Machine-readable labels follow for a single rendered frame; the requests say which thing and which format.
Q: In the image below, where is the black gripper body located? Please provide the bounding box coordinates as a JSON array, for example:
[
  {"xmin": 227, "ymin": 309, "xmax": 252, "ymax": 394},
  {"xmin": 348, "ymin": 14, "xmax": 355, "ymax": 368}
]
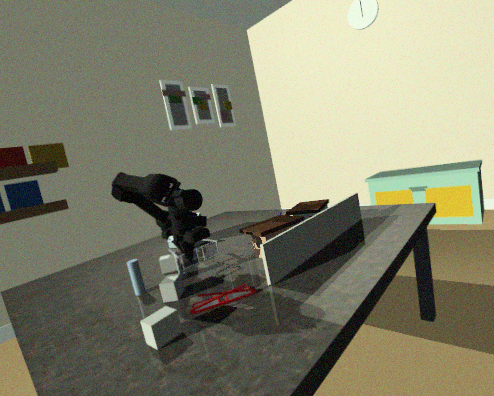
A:
[{"xmin": 162, "ymin": 211, "xmax": 210, "ymax": 243}]

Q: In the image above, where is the blue-grey cylinder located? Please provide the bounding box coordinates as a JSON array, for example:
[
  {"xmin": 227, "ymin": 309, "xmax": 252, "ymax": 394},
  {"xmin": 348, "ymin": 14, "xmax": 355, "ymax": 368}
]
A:
[{"xmin": 127, "ymin": 259, "xmax": 146, "ymax": 296}]

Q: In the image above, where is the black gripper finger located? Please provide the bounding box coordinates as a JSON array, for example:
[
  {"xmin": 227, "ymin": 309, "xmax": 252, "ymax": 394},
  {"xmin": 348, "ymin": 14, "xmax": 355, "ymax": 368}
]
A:
[
  {"xmin": 178, "ymin": 241, "xmax": 195, "ymax": 262},
  {"xmin": 171, "ymin": 239, "xmax": 184, "ymax": 255}
]

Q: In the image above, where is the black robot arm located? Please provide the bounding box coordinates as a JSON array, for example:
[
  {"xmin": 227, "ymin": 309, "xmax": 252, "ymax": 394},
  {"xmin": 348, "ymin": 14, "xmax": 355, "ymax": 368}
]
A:
[{"xmin": 111, "ymin": 172, "xmax": 207, "ymax": 231}]

